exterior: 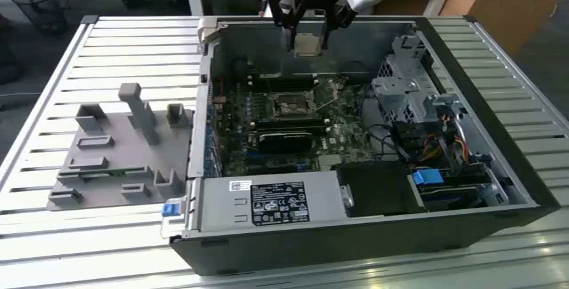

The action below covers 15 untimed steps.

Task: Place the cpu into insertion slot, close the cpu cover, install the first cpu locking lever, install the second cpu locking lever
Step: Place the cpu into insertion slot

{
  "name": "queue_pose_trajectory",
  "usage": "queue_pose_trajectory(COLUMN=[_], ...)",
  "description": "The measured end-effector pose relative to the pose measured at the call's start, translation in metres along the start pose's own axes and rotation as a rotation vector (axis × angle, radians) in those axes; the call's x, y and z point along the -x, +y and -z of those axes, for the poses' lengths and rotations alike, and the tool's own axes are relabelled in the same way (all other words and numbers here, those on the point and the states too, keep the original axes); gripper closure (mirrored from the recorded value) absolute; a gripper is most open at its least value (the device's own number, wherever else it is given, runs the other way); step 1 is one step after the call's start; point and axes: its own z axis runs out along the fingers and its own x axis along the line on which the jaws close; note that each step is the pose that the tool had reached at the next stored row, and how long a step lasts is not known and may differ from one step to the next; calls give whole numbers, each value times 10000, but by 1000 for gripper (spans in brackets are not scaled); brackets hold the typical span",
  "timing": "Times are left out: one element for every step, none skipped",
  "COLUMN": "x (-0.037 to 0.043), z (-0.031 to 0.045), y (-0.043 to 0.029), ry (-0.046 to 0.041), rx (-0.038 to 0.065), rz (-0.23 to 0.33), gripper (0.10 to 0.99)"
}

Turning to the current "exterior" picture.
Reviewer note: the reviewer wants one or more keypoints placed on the metal CPU socket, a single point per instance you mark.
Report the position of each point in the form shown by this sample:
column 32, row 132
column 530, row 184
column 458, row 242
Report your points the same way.
column 289, row 106

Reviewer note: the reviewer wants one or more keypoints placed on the black plastic shroud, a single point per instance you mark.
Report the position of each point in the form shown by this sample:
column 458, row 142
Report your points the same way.
column 373, row 185

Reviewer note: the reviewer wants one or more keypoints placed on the silver disk bay frame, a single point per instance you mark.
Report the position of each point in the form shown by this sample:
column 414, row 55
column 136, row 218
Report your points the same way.
column 445, row 101

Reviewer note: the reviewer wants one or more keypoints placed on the black PC case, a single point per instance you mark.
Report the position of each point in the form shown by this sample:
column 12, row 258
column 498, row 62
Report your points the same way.
column 355, row 245

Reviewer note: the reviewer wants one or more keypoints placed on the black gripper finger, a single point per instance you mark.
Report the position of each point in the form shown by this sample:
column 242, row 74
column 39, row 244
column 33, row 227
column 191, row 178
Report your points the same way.
column 339, row 12
column 286, row 6

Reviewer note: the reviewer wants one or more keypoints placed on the silver CPU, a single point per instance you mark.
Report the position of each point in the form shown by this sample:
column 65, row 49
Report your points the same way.
column 307, row 45

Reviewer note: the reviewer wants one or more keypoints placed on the green RAM stick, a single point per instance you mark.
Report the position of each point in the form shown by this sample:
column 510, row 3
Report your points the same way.
column 115, row 172
column 289, row 126

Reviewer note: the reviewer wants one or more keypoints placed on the silver power supply unit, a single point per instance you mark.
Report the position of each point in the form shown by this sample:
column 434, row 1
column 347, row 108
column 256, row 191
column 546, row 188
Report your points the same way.
column 222, row 209

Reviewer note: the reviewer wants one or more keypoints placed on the green motherboard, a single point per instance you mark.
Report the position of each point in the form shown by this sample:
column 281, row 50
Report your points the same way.
column 342, row 136

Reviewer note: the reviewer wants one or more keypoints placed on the wooden cabinet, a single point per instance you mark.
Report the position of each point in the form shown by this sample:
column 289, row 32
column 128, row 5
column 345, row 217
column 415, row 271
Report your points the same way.
column 510, row 2

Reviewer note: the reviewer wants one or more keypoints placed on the silver heat sink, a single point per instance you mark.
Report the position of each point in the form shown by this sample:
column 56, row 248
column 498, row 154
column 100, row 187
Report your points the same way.
column 331, row 162

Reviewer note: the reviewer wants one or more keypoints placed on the metal drive cage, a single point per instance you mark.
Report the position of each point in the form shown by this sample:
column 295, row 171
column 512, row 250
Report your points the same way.
column 391, row 86

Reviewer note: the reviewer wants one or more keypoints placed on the grey parts rack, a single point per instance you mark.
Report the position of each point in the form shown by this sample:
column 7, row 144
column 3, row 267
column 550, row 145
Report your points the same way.
column 115, row 142

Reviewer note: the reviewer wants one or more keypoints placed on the black graphics card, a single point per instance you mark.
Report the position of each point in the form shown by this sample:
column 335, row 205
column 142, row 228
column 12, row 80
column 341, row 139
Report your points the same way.
column 285, row 140

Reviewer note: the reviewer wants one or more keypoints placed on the blue case latch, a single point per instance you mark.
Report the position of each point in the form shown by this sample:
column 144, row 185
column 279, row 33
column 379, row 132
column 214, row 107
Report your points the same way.
column 172, row 208

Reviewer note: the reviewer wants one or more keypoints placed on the black mesh basket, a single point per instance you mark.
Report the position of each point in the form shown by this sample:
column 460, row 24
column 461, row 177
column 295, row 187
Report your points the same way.
column 40, row 12

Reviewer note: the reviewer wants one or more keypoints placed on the blue disk carrier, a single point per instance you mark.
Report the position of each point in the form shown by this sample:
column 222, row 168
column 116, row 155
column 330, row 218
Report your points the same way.
column 427, row 177

